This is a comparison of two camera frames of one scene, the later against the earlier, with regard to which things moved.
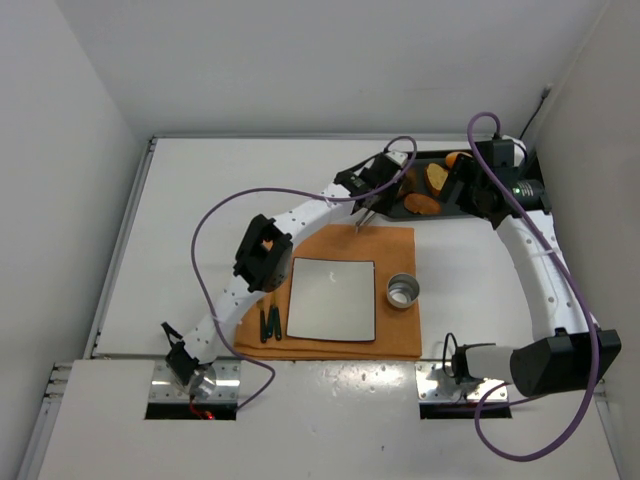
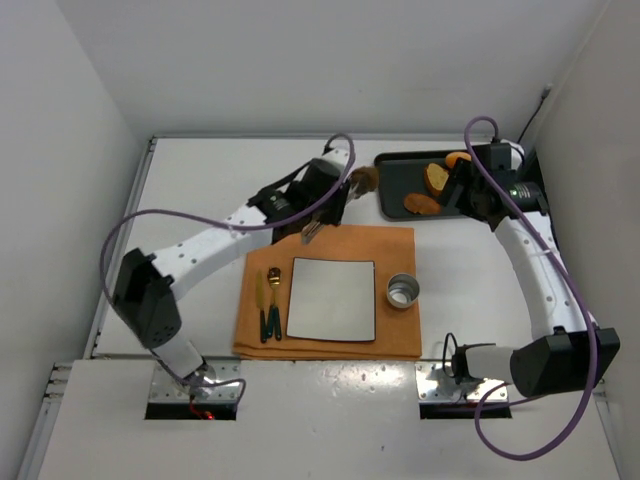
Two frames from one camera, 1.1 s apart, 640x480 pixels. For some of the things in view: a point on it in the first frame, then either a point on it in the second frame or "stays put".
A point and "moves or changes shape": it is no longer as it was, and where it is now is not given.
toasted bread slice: (420, 203) stays put
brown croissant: (410, 179) moves or changes shape
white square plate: (332, 299) stays put
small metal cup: (402, 290) stays put
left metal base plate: (167, 388) stays put
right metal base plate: (434, 385) stays put
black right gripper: (454, 179) stays put
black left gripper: (373, 201) -> (341, 201)
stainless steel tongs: (364, 216) moves or changes shape
